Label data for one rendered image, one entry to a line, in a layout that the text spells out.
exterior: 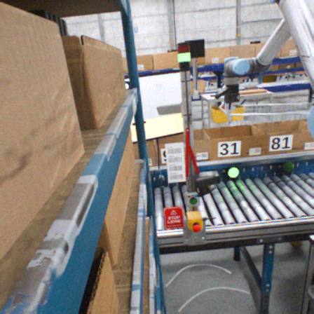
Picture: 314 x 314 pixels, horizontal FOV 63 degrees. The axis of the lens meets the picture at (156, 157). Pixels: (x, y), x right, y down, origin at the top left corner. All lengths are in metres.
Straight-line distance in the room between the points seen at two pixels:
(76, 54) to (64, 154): 0.14
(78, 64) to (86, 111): 0.05
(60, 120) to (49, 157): 0.03
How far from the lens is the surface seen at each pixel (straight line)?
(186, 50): 1.13
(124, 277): 0.38
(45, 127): 0.16
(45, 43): 0.19
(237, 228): 1.47
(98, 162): 0.19
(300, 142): 2.10
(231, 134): 2.19
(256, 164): 1.95
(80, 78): 0.30
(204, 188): 1.24
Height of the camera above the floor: 1.61
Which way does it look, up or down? 21 degrees down
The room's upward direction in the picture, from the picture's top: 6 degrees counter-clockwise
